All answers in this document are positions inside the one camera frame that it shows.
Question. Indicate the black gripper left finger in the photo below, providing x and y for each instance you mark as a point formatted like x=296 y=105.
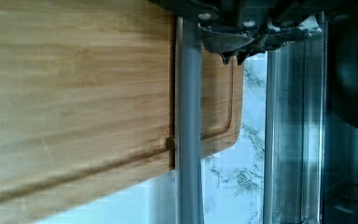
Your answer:
x=228 y=45

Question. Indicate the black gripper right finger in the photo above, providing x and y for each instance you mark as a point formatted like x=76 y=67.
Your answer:
x=268 y=41

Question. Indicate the bamboo cutting board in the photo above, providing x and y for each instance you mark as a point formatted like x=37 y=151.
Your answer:
x=86 y=101

